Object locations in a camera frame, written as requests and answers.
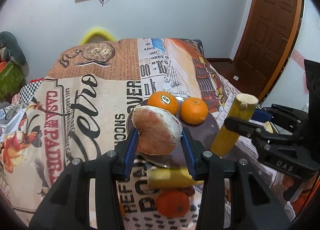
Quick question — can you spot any yellow sugarcane stick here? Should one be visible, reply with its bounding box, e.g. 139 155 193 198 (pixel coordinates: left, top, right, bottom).
211 93 258 157

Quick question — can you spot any peeled pink pomelo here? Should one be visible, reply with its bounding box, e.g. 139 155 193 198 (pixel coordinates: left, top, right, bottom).
131 105 183 155

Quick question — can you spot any orange on tablecloth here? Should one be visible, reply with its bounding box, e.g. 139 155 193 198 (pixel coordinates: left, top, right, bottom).
155 190 190 218

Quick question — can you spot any orange on plate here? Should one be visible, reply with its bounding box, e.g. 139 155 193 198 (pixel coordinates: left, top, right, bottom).
180 97 208 125

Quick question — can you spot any printed newspaper tablecloth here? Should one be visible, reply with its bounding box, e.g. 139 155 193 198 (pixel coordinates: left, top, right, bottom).
0 37 298 230

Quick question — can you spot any orange with sticker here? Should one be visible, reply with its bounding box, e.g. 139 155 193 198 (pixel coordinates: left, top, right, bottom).
147 91 179 115

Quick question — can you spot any brown wooden door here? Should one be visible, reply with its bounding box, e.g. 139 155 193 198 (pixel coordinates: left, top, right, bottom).
233 0 303 100

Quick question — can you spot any green box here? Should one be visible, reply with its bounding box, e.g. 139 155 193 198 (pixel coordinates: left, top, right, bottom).
0 61 24 101

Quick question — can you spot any yellow chair back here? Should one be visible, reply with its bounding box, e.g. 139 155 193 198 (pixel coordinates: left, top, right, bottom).
80 28 117 45

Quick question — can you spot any grey plush toy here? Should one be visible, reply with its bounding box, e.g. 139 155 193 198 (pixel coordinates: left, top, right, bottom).
0 31 26 66

